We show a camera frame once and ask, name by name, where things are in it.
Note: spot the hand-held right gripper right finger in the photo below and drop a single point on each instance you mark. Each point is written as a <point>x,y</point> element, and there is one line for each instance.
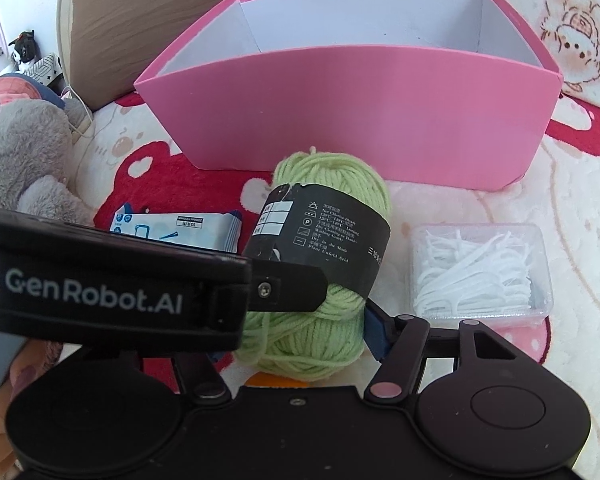
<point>375,332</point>

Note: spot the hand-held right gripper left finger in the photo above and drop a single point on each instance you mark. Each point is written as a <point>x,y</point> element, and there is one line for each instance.
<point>200,375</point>

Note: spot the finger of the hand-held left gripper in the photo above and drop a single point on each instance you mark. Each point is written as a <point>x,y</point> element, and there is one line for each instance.
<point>290,287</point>

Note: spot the green yarn ball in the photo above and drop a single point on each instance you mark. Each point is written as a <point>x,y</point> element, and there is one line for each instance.
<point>300,340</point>

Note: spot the orange makeup sponge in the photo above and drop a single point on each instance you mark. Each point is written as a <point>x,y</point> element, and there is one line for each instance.
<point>275,382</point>

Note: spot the blue wet wipes packet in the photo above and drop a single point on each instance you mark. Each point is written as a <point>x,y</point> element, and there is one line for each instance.
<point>180,225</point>

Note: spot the clear box of floss picks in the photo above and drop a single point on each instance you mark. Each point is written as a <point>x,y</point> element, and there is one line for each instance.
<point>480,270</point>

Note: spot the pink cardboard box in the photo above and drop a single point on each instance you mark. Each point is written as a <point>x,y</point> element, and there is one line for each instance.
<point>355,110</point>

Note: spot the grey plush toy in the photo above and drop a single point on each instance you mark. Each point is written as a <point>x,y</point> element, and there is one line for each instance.
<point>20,160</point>

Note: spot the pink and blue cushion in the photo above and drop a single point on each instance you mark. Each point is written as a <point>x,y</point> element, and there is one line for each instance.
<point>15,87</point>

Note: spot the striped nightstand cloth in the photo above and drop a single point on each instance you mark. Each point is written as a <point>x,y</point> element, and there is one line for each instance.
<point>42,67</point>

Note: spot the black-haired doll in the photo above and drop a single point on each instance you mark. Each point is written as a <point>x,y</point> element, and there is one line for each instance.
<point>25,47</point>

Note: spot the brown embroidered pillow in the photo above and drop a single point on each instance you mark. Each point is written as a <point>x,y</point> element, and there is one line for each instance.
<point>130,25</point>

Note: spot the pink checked pillow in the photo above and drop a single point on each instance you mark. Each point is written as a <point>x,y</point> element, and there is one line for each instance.
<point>555,10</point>

